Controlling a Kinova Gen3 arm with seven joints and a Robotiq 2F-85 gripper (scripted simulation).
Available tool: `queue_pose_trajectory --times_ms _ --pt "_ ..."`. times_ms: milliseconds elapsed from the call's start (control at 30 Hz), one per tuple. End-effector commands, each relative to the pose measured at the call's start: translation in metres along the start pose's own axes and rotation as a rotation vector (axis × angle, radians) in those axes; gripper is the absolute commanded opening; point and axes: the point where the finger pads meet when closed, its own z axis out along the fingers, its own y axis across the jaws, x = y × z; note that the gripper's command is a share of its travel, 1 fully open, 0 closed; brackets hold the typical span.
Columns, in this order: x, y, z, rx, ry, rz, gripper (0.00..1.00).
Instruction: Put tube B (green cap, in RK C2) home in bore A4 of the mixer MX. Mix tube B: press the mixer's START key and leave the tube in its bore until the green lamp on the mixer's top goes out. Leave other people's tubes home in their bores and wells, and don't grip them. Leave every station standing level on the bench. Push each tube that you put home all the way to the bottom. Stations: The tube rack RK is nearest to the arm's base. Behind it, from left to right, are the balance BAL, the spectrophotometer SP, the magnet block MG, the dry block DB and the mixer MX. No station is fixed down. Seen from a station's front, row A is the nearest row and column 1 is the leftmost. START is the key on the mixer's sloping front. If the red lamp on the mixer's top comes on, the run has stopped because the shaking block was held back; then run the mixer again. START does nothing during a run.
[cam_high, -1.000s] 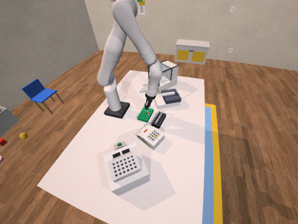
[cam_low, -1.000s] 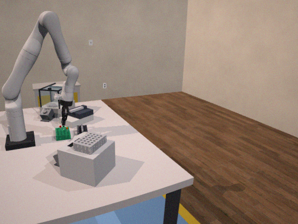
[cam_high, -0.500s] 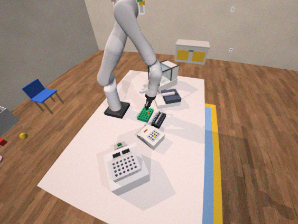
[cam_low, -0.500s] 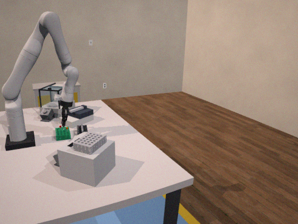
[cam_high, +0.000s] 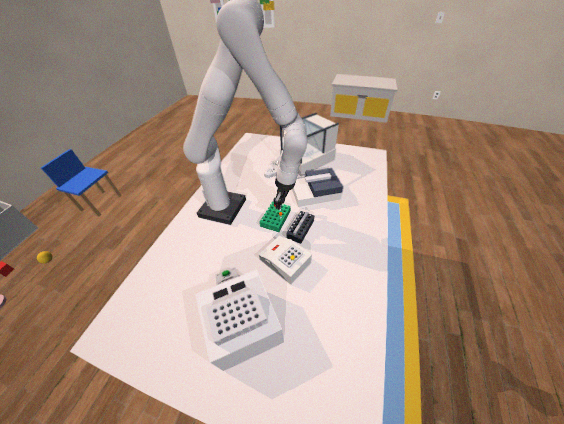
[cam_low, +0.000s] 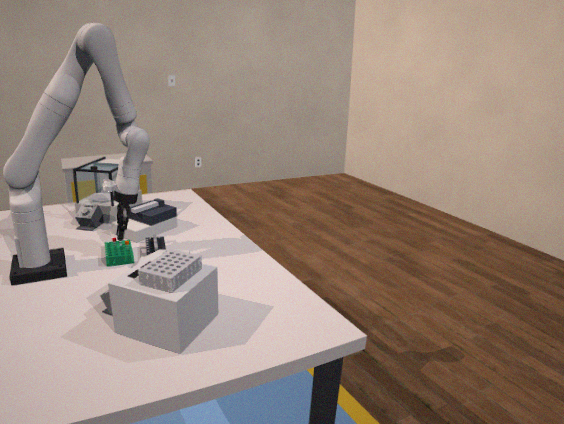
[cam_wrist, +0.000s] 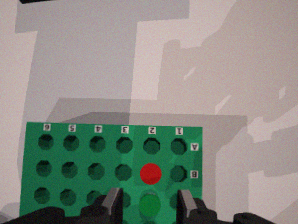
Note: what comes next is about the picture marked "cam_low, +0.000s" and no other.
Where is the green tube rack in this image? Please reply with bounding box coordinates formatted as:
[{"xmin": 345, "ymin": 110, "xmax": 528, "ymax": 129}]
[{"xmin": 104, "ymin": 240, "xmax": 134, "ymax": 267}]

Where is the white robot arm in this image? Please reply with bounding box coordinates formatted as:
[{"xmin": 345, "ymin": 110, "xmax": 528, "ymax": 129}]
[{"xmin": 3, "ymin": 23, "xmax": 150, "ymax": 268}]

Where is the analytical balance with glass draft shield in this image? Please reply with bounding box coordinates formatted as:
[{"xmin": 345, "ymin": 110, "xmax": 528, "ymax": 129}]
[{"xmin": 73, "ymin": 157, "xmax": 120, "ymax": 231}]

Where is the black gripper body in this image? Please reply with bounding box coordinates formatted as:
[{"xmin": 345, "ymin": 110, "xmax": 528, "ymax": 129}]
[{"xmin": 113, "ymin": 191, "xmax": 138, "ymax": 215}]

